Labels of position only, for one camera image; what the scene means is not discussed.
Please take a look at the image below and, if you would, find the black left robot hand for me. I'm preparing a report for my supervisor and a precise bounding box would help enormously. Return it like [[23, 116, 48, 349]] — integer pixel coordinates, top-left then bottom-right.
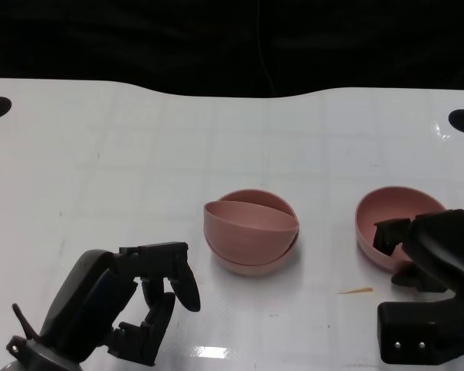
[[38, 241, 201, 368]]

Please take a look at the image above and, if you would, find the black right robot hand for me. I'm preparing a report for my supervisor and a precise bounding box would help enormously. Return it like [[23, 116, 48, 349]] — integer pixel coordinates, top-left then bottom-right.
[[372, 208, 464, 306]]

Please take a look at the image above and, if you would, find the pink plastic bowl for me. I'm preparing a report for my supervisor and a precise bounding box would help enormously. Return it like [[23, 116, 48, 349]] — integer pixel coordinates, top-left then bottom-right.
[[203, 199, 301, 267], [206, 188, 299, 277], [354, 185, 448, 274]]

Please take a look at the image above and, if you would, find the black backdrop curtain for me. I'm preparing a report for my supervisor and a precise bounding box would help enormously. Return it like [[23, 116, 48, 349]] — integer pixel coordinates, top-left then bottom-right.
[[0, 0, 464, 97]]

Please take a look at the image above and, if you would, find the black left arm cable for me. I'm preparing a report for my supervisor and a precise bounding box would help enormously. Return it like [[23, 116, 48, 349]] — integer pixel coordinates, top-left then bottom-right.
[[11, 303, 39, 343]]

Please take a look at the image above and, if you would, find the black right wrist camera housing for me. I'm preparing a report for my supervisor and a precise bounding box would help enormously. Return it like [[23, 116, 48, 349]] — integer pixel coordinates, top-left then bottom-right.
[[377, 295, 464, 366]]

